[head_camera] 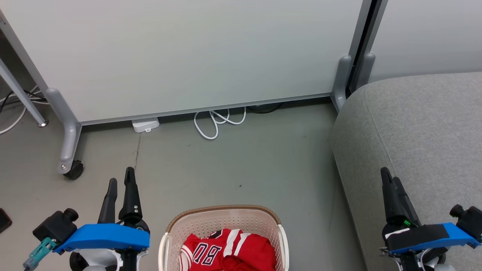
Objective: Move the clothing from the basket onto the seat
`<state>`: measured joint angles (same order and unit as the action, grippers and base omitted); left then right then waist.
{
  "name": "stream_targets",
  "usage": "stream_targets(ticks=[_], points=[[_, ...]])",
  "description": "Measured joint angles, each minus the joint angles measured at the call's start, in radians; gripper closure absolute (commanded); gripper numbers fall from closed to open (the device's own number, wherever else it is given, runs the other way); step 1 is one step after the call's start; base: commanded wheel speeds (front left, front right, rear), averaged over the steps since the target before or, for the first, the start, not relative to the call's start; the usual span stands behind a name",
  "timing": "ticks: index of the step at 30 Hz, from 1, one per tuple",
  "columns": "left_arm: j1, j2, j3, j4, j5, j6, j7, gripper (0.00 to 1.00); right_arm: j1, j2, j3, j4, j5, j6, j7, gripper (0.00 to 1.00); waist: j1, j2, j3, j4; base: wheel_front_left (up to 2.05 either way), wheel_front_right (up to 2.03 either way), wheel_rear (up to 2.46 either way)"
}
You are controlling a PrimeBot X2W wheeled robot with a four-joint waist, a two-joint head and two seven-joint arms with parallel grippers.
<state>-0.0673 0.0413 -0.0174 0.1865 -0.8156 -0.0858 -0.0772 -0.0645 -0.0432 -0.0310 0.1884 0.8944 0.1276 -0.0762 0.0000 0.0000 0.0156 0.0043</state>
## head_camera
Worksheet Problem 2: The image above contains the blue left camera mount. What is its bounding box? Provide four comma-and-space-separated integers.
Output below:
54, 224, 150, 253

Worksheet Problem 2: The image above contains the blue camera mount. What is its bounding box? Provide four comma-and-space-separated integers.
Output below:
384, 222, 481, 256
54, 224, 150, 253

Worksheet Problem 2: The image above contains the large white partition panel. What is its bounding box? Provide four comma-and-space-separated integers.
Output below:
0, 0, 374, 126

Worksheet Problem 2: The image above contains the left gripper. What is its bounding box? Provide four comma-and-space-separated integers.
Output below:
98, 167, 150, 231

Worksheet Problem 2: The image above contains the short grey partition leg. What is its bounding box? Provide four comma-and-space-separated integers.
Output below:
331, 55, 353, 113

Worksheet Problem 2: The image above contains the black cable by table leg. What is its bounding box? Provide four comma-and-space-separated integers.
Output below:
0, 90, 49, 113

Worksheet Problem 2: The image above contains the cream perforated laundry basket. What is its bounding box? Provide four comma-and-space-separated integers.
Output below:
158, 205, 290, 271

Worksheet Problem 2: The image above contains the teal left cable connector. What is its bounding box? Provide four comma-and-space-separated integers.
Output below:
23, 237, 57, 271

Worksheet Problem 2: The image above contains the white coiled floor cable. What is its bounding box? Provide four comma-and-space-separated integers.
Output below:
194, 107, 247, 140

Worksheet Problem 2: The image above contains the grey fabric sofa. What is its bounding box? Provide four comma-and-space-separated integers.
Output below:
331, 72, 482, 271

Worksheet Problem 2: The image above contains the small black object on floor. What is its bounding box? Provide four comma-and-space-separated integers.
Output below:
0, 208, 12, 234

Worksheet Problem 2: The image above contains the black floor cable under partition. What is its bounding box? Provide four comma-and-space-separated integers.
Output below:
247, 102, 283, 114

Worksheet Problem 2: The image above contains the white power adapter box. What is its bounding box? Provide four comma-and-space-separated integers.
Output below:
131, 117, 160, 133

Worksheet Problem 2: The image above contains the black caster wheel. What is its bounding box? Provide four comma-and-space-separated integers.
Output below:
63, 160, 84, 180

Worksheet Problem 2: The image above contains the red jersey with black numbers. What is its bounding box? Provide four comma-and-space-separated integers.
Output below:
180, 228, 277, 271

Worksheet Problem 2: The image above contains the blue right camera mount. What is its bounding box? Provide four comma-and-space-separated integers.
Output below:
384, 222, 481, 256

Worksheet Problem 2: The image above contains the grey leg of narrow partition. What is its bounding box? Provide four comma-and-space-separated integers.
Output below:
355, 53, 376, 91

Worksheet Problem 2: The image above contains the grey slanted table leg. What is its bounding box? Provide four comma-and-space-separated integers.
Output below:
0, 56, 49, 128

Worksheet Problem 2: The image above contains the narrow white partition panel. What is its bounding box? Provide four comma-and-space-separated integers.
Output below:
367, 0, 482, 84

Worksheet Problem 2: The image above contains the grey partition leg with caster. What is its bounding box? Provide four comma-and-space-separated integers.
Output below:
45, 88, 82, 175

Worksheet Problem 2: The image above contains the white cable by table leg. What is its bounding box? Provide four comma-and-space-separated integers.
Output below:
0, 85, 49, 135

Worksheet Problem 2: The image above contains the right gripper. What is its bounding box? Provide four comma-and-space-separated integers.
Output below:
380, 167, 422, 240

